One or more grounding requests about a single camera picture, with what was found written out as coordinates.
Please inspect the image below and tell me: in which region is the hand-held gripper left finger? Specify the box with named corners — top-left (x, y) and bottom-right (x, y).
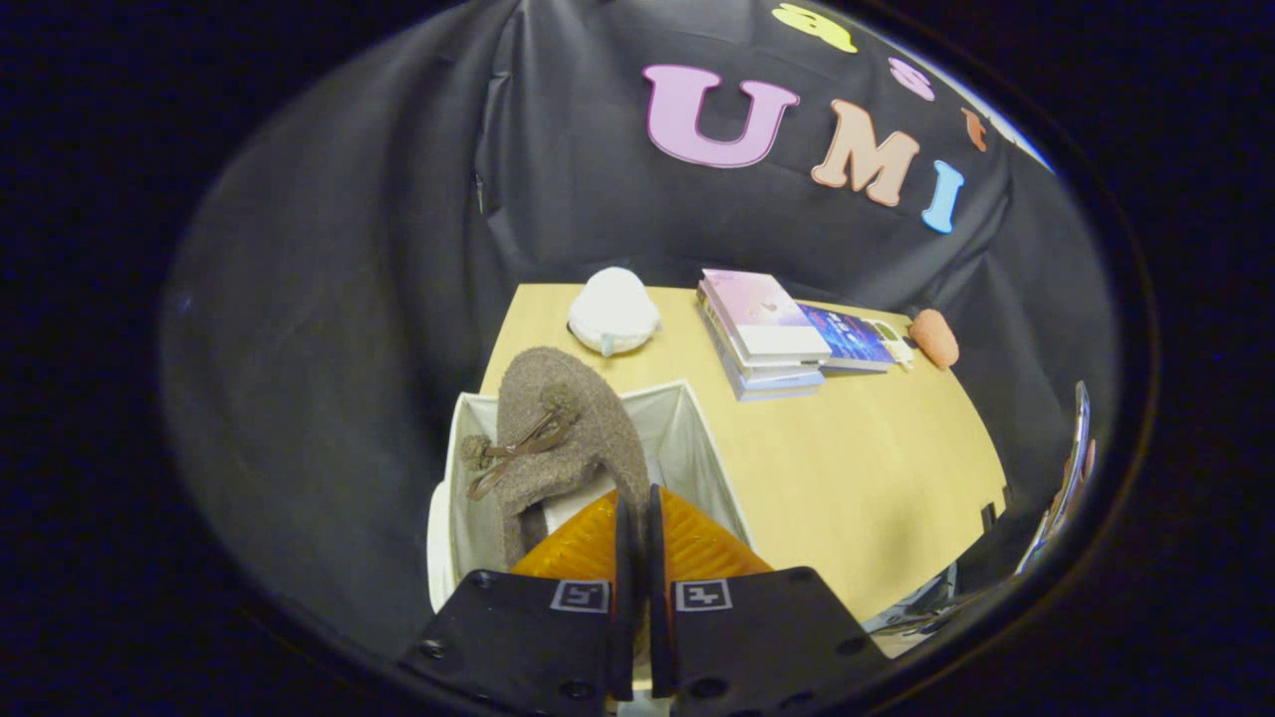
top-left (398, 488), bottom-right (638, 717)

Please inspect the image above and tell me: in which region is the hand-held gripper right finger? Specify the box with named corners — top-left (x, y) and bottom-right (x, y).
top-left (647, 485), bottom-right (893, 717)

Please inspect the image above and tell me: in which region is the brown fuzzy shoe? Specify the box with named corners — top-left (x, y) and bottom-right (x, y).
top-left (460, 347), bottom-right (650, 571)

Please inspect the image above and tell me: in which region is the grey fabric storage box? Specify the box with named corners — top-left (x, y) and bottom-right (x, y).
top-left (426, 380), bottom-right (755, 613)

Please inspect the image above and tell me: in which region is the pale blue cover book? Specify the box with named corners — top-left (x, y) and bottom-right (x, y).
top-left (709, 314), bottom-right (826, 402)

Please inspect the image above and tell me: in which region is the thin white book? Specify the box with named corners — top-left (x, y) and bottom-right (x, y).
top-left (702, 294), bottom-right (828, 389)

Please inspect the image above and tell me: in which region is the dark blue cover book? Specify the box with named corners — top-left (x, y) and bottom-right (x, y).
top-left (800, 304), bottom-right (897, 373)

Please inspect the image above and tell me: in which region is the small white paper item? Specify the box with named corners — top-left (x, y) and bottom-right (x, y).
top-left (875, 319), bottom-right (915, 371)

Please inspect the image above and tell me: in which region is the pink cover book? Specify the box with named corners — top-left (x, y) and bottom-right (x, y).
top-left (699, 269), bottom-right (833, 367)

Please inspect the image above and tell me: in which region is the orange oval sponge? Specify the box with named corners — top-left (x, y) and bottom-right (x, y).
top-left (908, 309), bottom-right (960, 369)

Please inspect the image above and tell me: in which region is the white plush toy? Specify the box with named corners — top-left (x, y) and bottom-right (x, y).
top-left (568, 267), bottom-right (662, 358)

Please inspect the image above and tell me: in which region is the black backdrop cloth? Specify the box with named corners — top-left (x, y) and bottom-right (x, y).
top-left (159, 0), bottom-right (1122, 658)

